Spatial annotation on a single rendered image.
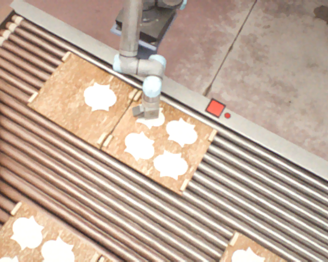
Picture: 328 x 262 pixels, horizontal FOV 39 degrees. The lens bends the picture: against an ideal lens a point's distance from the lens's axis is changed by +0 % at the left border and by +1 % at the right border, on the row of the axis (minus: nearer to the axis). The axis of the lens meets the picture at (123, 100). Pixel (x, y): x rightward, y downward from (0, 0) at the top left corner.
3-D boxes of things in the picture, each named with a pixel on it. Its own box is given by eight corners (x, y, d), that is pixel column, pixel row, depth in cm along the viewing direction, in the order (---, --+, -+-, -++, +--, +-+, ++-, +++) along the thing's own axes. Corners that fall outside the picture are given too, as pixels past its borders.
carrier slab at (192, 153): (140, 91, 223) (140, 90, 222) (217, 131, 213) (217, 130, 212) (101, 150, 210) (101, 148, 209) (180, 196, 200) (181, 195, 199)
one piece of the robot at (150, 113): (130, 91, 200) (130, 106, 215) (134, 109, 196) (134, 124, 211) (157, 87, 201) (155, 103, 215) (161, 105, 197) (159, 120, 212)
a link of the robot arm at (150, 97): (164, 75, 188) (160, 93, 185) (162, 87, 198) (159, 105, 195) (145, 72, 189) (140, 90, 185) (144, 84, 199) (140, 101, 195)
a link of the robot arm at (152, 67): (141, 50, 196) (136, 73, 191) (167, 55, 194) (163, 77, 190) (141, 60, 203) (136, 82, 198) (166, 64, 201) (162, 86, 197)
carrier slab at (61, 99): (70, 53, 233) (70, 52, 232) (139, 92, 223) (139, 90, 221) (27, 106, 220) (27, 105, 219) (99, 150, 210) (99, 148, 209)
